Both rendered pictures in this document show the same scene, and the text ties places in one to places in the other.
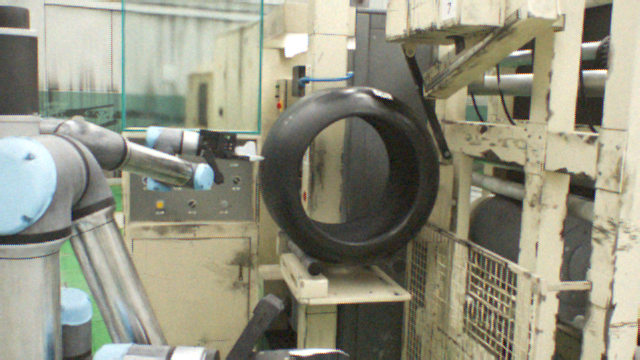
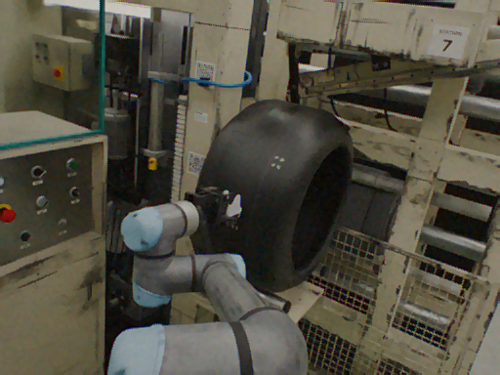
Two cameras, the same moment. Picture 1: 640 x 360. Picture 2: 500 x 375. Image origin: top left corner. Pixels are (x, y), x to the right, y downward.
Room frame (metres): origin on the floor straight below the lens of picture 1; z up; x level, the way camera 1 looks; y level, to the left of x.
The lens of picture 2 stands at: (1.25, 0.89, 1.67)
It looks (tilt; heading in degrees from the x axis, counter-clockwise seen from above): 21 degrees down; 314
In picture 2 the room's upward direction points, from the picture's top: 8 degrees clockwise
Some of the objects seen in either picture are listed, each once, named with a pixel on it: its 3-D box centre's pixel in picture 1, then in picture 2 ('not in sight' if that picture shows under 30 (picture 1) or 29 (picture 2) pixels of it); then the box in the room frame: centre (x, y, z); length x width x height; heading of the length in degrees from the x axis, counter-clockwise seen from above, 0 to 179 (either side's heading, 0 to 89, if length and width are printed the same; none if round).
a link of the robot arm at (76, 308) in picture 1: (63, 320); not in sight; (1.40, 0.60, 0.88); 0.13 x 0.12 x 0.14; 61
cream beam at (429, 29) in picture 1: (453, 14); (378, 30); (2.02, -0.40, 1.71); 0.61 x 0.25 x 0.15; 14
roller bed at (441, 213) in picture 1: (423, 199); not in sight; (2.38, -0.40, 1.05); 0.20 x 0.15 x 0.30; 14
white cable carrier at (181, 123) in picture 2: not in sight; (183, 164); (2.39, 0.05, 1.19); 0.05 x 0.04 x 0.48; 104
